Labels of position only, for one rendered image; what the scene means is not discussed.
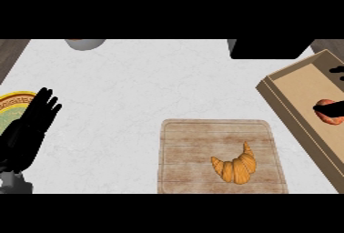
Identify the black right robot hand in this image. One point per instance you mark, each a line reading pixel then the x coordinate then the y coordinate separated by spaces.
pixel 335 108

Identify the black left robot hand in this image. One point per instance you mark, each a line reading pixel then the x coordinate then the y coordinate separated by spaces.
pixel 32 127

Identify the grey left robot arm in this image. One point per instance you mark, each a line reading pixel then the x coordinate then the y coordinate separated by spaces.
pixel 16 183

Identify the cardboard box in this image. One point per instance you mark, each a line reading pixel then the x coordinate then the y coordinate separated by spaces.
pixel 296 91

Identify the orange curved squash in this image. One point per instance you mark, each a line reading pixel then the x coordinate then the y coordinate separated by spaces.
pixel 240 168

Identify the wooden cutting board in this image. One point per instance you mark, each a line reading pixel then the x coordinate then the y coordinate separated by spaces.
pixel 193 145

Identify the red-orange round vegetable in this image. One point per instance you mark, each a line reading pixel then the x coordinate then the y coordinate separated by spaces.
pixel 330 120

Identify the yellow and green plate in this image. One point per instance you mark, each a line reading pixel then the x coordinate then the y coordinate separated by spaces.
pixel 14 101

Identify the black appliance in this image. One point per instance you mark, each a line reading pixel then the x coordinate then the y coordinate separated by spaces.
pixel 270 48

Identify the grey bowl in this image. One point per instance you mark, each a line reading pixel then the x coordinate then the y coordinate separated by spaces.
pixel 85 44

